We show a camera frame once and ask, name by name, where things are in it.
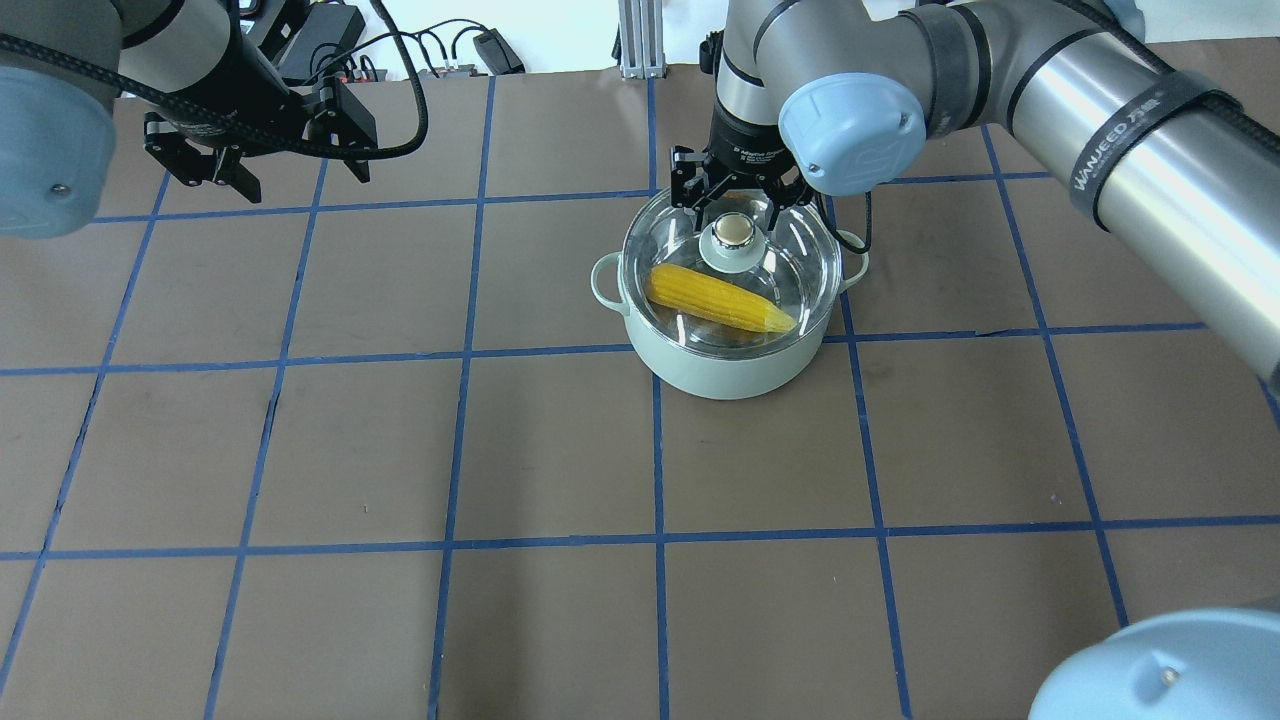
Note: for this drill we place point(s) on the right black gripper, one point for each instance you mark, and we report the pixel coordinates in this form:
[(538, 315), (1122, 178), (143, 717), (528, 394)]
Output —
[(745, 150)]

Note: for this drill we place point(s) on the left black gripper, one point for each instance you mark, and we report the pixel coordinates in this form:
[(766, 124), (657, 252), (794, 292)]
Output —
[(243, 88)]

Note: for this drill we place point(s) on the glass pot lid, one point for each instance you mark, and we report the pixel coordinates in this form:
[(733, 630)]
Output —
[(799, 268)]

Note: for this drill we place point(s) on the yellow corn cob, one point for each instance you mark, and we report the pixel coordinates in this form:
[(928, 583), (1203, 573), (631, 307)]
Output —
[(708, 298)]

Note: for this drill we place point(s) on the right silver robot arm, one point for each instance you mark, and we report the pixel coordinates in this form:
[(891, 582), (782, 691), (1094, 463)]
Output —
[(819, 97)]

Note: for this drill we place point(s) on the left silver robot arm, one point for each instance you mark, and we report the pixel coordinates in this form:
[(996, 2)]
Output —
[(59, 136)]

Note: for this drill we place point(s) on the pale green electric pot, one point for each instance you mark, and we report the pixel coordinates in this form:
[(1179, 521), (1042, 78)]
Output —
[(709, 377)]

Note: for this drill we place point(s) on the black power brick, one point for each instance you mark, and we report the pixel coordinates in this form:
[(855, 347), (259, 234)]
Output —
[(326, 29)]

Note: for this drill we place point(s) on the black power adapter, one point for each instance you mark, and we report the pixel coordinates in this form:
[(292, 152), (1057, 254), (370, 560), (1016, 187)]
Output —
[(494, 50)]

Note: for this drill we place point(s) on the aluminium frame post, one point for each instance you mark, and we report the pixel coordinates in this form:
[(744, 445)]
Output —
[(640, 42)]

